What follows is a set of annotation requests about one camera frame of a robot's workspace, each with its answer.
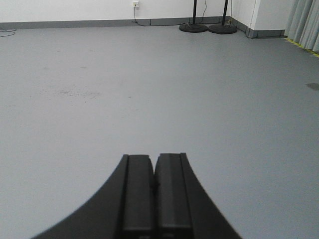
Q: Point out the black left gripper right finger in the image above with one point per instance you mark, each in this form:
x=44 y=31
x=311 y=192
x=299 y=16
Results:
x=183 y=208

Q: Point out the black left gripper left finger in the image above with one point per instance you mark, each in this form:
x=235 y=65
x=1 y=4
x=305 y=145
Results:
x=123 y=208

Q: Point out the black round stand base left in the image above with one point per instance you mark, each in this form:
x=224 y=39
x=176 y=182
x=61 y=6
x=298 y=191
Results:
x=193 y=27

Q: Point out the black round stand base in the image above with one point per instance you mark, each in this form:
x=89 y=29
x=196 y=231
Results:
x=223 y=28
x=193 y=27

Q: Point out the black round stand base right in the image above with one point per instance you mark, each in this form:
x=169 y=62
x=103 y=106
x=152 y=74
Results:
x=223 y=28

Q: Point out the grey curtain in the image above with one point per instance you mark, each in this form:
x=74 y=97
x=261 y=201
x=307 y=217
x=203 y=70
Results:
x=303 y=24

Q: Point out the white wall power socket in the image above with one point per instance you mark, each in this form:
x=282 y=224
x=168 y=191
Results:
x=136 y=3

